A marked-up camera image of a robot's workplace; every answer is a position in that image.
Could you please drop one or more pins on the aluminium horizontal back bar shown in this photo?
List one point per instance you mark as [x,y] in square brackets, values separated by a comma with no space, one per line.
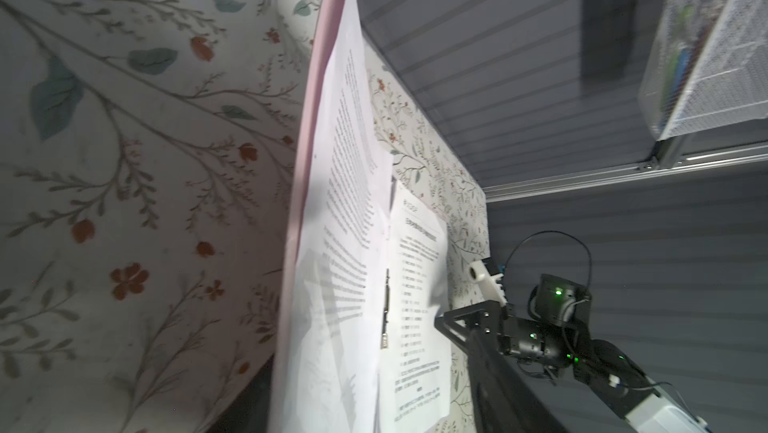
[712,159]

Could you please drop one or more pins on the silver folder clip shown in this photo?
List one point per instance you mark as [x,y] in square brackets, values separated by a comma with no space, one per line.
[385,312]

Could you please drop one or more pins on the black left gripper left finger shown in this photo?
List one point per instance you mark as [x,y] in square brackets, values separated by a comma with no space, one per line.
[249,412]

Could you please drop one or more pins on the white wire mesh basket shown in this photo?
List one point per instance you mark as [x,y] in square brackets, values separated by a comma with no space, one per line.
[726,82]

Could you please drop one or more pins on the floral patterned table mat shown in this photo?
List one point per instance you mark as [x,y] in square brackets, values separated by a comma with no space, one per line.
[147,157]

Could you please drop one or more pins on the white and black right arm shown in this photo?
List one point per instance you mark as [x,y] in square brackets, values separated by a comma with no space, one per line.
[627,391]

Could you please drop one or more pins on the white printed paper sheet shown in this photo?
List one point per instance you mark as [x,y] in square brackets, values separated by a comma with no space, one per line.
[338,297]

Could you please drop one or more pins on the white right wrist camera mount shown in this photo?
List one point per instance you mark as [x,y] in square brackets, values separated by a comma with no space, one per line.
[487,276]

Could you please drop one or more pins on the white sheet with XDOF header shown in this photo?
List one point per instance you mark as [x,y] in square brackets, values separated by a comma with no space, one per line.
[415,361]

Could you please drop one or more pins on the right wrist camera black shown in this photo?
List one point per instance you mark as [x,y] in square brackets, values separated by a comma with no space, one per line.
[560,302]

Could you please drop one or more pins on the pens in white basket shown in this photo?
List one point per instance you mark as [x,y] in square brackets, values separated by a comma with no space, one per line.
[678,55]

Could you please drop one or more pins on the pink file folder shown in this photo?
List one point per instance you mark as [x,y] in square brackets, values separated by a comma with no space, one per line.
[325,35]

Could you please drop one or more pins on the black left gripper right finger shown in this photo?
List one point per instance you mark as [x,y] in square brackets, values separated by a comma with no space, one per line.
[502,402]

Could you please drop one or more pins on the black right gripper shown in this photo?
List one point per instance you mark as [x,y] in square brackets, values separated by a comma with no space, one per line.
[493,337]

